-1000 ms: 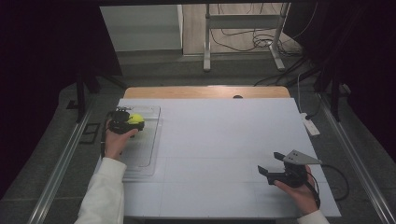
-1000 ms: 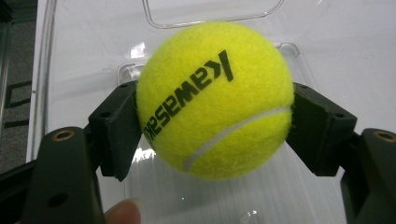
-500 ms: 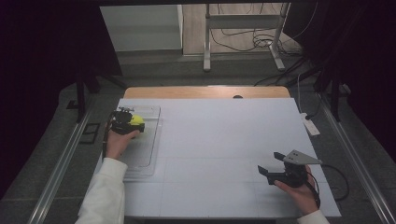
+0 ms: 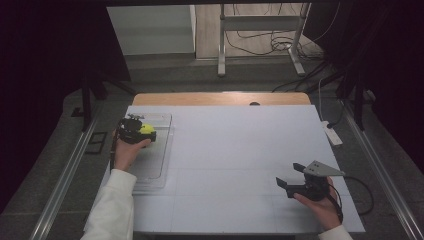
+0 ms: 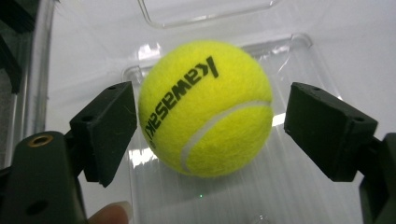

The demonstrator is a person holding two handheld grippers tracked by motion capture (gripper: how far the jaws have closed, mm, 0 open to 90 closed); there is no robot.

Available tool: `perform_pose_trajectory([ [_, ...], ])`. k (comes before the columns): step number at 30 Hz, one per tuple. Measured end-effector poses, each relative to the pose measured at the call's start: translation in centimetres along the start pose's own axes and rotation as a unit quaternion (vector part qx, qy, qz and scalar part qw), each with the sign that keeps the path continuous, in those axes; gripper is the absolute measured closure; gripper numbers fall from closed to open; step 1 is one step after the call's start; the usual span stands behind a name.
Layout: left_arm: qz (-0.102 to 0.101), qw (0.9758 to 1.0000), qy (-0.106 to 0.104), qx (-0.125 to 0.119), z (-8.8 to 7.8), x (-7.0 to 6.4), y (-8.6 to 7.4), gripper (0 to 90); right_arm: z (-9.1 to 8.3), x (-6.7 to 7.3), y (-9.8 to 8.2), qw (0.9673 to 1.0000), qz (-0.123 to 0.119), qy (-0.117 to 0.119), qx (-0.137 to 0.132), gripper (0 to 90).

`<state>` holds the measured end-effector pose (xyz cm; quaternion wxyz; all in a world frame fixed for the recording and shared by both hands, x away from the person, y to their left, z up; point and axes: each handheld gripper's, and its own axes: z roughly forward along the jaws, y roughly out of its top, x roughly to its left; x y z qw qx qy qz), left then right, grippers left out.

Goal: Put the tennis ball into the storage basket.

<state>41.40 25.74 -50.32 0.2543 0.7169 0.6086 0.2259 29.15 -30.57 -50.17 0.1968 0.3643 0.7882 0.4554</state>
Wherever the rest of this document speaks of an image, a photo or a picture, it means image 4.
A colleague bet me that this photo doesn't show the yellow tennis ball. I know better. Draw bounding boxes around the yellow tennis ball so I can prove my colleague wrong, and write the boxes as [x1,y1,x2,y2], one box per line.
[139,123,156,135]

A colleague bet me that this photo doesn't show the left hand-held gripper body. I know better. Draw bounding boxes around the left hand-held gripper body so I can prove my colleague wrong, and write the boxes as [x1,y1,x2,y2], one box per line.
[116,113,148,145]

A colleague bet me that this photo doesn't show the black stand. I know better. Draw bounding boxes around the black stand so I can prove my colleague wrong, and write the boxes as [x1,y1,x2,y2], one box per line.
[70,68,137,132]
[334,63,369,132]

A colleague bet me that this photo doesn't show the tangled black floor cables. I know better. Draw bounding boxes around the tangled black floor cables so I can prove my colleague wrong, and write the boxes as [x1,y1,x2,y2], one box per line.
[225,3,334,93]

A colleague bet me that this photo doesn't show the person's left hand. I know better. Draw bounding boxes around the person's left hand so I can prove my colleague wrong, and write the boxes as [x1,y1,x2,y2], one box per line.
[112,130,152,173]

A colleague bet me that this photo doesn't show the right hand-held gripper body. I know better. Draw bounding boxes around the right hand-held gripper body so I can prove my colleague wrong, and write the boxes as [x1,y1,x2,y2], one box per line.
[285,160,347,202]

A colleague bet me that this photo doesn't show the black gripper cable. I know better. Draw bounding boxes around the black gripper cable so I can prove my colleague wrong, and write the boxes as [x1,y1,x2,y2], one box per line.
[328,175,375,224]

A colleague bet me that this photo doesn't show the person's right hand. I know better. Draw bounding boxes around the person's right hand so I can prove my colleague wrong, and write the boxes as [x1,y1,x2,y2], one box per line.
[292,176,344,232]

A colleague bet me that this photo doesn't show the white cabinet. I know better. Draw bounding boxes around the white cabinet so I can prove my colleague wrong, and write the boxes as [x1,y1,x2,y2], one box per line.
[106,4,197,57]

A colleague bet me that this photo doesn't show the dark curtain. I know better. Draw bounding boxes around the dark curtain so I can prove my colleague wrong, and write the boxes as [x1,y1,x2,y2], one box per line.
[0,0,132,214]
[303,0,424,174]

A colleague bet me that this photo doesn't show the black rectangular frame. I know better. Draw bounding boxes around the black rectangular frame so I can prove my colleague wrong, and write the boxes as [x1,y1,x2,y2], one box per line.
[84,131,109,155]

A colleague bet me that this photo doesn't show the aluminium rail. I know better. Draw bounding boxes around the aluminium rail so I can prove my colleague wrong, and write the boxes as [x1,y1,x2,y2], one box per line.
[28,119,98,240]
[342,99,424,240]

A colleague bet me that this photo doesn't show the grey metal stand frame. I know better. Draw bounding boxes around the grey metal stand frame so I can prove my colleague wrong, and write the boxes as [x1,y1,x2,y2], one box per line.
[217,2,312,78]

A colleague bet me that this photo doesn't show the clear plastic container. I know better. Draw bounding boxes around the clear plastic container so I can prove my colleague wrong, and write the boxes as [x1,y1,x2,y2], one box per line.
[127,112,175,192]

